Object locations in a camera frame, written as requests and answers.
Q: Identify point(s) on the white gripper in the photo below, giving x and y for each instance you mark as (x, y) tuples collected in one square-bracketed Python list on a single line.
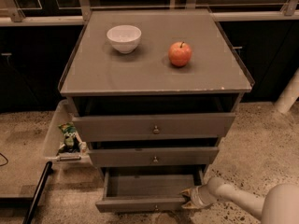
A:
[(197, 197)]

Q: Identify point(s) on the grey bottom drawer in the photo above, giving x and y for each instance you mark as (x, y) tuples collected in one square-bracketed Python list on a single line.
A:
[(147, 189)]

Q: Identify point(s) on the grey drawer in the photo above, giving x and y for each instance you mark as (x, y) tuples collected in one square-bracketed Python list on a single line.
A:
[(147, 189), (153, 127), (160, 156)]

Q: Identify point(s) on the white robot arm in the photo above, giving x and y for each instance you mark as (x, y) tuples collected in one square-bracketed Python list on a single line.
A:
[(279, 206)]

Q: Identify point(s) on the grey middle drawer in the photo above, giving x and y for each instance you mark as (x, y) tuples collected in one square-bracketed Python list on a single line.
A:
[(160, 156)]

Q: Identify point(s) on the grey top drawer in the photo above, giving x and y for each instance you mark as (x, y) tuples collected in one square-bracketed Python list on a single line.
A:
[(153, 127)]

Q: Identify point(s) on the grey drawer cabinet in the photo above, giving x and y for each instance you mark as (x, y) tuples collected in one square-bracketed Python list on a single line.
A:
[(101, 81)]

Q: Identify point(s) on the green snack bag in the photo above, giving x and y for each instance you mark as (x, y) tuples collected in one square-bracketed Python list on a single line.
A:
[(71, 142)]

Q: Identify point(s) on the clear plastic bin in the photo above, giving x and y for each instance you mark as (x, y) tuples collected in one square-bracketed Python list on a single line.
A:
[(55, 138)]

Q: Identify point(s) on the black pole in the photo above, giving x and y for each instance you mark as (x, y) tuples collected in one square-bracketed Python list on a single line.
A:
[(38, 192)]

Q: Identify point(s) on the red apple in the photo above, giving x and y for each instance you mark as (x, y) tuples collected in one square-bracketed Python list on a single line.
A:
[(179, 54)]

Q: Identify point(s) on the white ceramic bowl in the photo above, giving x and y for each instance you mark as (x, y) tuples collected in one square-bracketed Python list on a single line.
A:
[(124, 38)]

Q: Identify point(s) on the white metal railing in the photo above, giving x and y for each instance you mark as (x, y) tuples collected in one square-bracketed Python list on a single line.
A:
[(50, 12)]

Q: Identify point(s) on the white cylindrical post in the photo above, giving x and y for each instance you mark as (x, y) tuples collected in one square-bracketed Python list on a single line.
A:
[(289, 96)]

